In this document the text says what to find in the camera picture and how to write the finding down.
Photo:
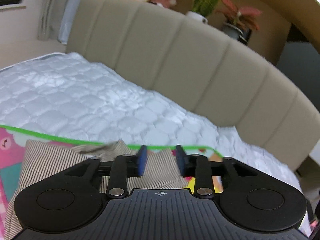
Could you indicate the grey curtain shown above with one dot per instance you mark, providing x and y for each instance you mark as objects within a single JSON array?
[{"x": 50, "y": 19}]

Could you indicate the beige padded headboard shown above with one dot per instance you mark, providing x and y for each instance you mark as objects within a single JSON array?
[{"x": 200, "y": 68}]

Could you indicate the colourful cartoon play mat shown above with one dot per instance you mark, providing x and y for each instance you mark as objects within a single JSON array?
[{"x": 224, "y": 199}]

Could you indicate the red plant in dark pot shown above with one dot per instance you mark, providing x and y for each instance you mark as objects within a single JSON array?
[{"x": 240, "y": 21}]

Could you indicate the beige striped garment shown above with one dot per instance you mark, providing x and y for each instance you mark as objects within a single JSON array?
[{"x": 42, "y": 160}]

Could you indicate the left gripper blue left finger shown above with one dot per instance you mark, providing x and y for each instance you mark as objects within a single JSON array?
[{"x": 141, "y": 159}]

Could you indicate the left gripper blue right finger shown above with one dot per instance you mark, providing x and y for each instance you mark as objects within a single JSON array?
[{"x": 180, "y": 159}]

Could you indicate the white quilted mattress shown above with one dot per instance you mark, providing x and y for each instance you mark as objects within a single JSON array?
[{"x": 66, "y": 96}]

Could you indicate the green plant in white pot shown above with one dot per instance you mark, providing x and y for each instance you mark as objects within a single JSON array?
[{"x": 201, "y": 9}]

